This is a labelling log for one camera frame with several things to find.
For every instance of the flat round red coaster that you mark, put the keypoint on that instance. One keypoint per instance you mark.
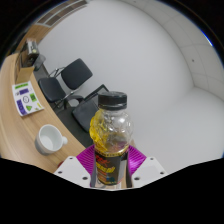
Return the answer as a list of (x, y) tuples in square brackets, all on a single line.
[(61, 164)]

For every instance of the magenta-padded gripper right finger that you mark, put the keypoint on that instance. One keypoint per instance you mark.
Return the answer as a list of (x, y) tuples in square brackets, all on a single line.
[(148, 170)]

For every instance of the black mesh-back office chair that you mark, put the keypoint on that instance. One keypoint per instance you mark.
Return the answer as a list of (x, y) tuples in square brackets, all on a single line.
[(85, 115)]

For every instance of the clear black-capped drink bottle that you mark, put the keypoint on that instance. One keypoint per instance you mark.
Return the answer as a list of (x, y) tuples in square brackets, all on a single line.
[(111, 133)]

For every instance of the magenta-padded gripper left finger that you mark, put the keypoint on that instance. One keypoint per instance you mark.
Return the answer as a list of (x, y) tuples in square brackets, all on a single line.
[(73, 170)]

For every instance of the white printed leaflet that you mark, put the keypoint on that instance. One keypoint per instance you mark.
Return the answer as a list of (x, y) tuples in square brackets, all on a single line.
[(26, 98)]

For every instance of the large dark brown box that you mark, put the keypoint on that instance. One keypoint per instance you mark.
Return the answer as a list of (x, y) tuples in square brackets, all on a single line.
[(32, 48)]

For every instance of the white mug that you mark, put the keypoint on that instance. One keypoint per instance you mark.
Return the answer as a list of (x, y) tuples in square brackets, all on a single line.
[(48, 140)]

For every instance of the black padded office chair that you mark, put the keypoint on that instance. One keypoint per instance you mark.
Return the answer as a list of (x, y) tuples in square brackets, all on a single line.
[(75, 73)]

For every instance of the tan cardboard box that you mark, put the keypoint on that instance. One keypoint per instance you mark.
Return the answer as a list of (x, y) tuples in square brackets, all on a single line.
[(25, 74)]

